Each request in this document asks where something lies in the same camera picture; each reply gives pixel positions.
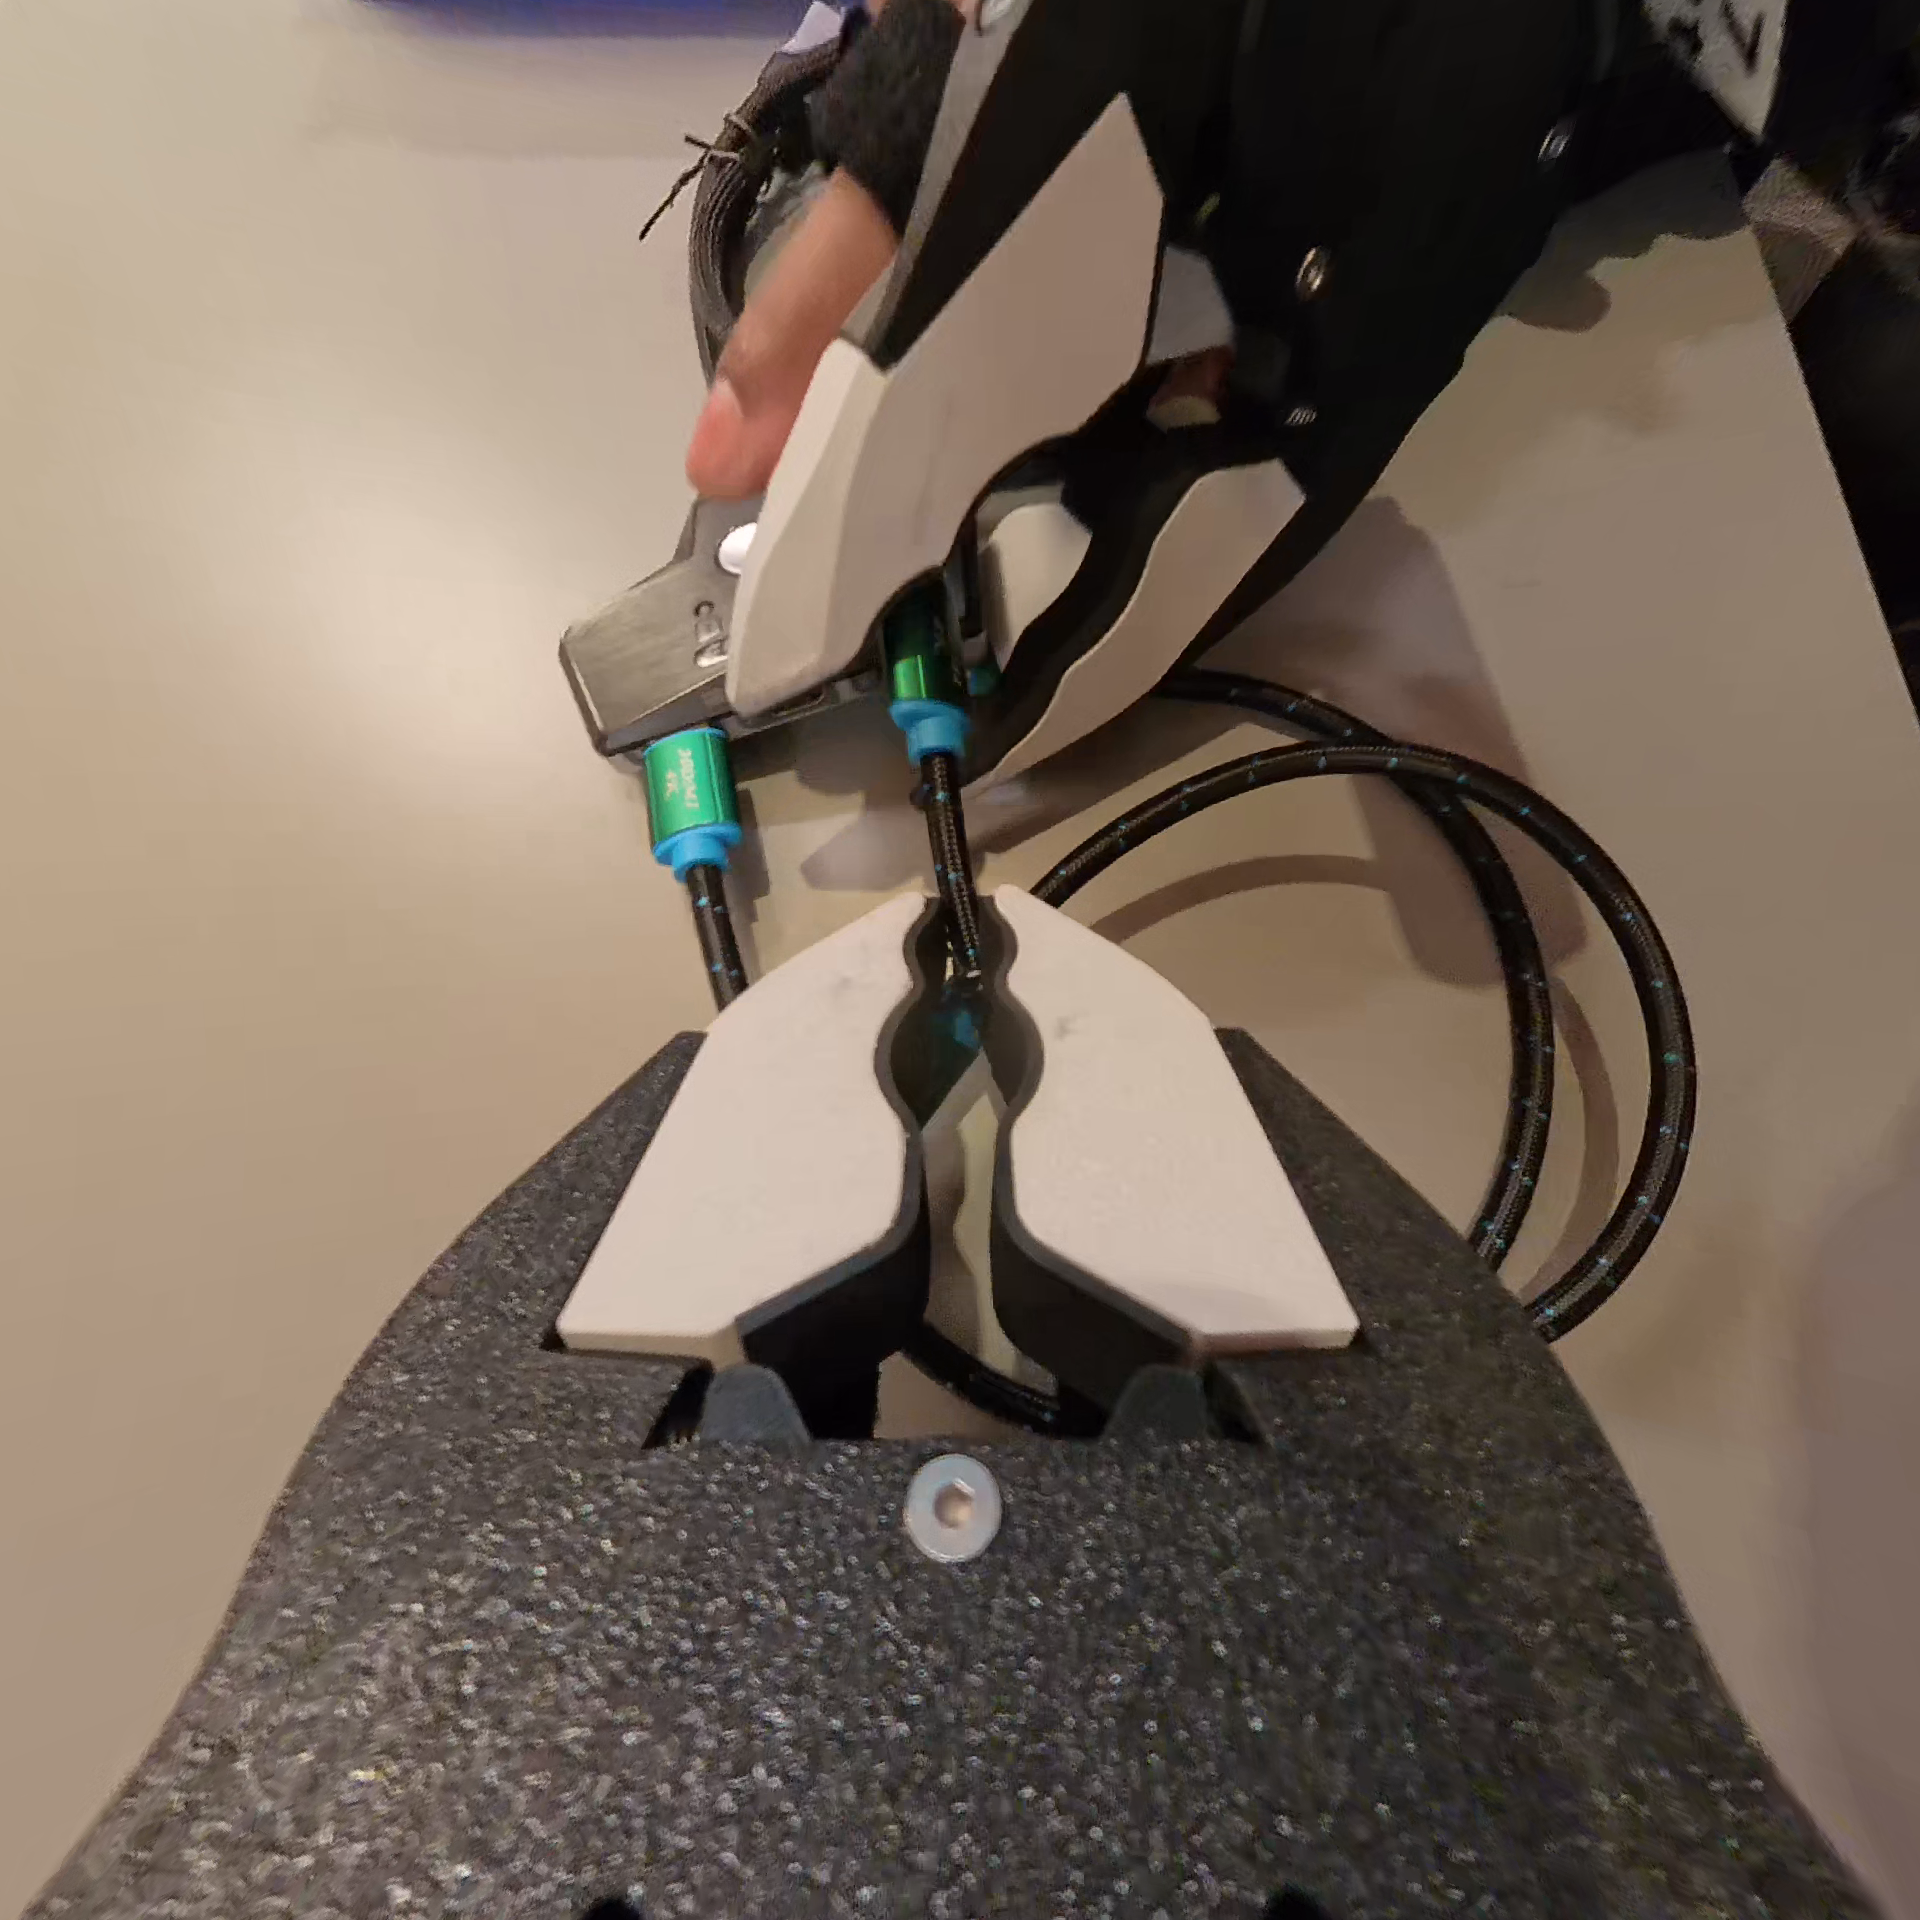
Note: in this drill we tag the black zip tie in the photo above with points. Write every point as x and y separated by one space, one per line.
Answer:
689 180

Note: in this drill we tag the person's right hand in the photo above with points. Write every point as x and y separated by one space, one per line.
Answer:
767 376

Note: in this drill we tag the black metal switch box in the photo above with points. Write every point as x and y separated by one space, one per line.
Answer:
645 659

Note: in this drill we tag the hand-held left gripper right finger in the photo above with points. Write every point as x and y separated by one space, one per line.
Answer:
1171 1186

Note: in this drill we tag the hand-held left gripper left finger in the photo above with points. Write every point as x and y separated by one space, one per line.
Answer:
737 1186

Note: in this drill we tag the blue plastic bin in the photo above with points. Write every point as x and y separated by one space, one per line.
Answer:
602 5

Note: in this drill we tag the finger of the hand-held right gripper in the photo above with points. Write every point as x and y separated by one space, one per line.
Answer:
1200 571
930 451

